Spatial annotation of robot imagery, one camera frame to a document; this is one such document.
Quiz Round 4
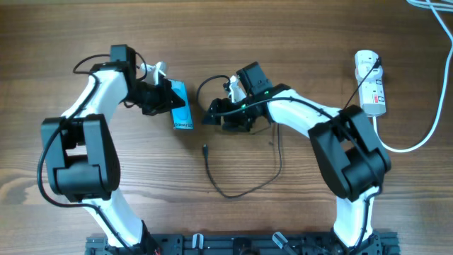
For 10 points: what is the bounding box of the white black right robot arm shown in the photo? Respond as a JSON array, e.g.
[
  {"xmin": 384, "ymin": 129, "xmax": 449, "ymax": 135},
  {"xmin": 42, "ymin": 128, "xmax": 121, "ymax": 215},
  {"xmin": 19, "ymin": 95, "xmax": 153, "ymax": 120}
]
[{"xmin": 202, "ymin": 62, "xmax": 391, "ymax": 254}]

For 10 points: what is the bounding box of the white power strip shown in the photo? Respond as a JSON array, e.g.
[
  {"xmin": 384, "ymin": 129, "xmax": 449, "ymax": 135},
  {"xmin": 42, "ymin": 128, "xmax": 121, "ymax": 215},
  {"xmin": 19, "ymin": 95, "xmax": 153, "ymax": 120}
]
[{"xmin": 354, "ymin": 50, "xmax": 387, "ymax": 118}]

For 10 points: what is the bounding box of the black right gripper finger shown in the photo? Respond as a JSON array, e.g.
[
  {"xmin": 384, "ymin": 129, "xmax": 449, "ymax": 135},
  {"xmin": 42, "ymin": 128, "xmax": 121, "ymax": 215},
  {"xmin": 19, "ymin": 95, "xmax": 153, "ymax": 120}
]
[
  {"xmin": 222, "ymin": 121, "xmax": 253, "ymax": 132},
  {"xmin": 202, "ymin": 98, "xmax": 224, "ymax": 125}
]

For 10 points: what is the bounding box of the white power strip cord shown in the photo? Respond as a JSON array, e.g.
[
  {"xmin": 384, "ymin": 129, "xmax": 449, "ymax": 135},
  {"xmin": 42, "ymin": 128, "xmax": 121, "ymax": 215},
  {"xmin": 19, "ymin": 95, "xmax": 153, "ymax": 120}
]
[{"xmin": 371, "ymin": 0, "xmax": 453, "ymax": 154}]

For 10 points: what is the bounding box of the smartphone with teal screen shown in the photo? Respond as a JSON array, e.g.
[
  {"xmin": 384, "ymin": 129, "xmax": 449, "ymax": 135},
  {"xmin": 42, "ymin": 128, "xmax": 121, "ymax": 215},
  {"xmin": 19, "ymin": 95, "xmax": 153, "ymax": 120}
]
[{"xmin": 171, "ymin": 80, "xmax": 194, "ymax": 130}]

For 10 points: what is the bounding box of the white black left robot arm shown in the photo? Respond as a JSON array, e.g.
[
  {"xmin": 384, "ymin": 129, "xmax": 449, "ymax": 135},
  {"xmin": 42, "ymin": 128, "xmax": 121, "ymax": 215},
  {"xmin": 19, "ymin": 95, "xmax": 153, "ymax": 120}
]
[{"xmin": 37, "ymin": 45, "xmax": 185, "ymax": 254}]

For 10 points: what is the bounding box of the white usb charger plug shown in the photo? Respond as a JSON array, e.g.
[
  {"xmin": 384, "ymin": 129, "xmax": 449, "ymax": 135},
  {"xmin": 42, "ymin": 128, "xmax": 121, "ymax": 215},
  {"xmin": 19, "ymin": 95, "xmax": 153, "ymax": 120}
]
[{"xmin": 355, "ymin": 60, "xmax": 383, "ymax": 82}]

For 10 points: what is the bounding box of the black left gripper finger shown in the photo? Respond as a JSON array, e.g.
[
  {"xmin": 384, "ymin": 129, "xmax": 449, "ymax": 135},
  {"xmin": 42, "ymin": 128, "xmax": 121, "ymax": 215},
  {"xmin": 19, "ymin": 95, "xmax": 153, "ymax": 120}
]
[
  {"xmin": 162, "ymin": 79, "xmax": 185, "ymax": 111},
  {"xmin": 142, "ymin": 107, "xmax": 172, "ymax": 116}
]

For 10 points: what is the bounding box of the black mounting rail base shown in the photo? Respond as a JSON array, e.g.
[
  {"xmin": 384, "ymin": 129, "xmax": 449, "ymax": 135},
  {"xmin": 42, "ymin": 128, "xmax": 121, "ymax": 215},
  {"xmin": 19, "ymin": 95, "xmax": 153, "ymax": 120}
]
[{"xmin": 85, "ymin": 231, "xmax": 401, "ymax": 255}]

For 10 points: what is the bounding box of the black usb charging cable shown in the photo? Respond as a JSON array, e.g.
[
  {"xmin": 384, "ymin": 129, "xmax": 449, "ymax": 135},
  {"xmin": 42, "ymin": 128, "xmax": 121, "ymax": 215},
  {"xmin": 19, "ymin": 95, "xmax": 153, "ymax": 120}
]
[{"xmin": 202, "ymin": 57, "xmax": 383, "ymax": 199}]

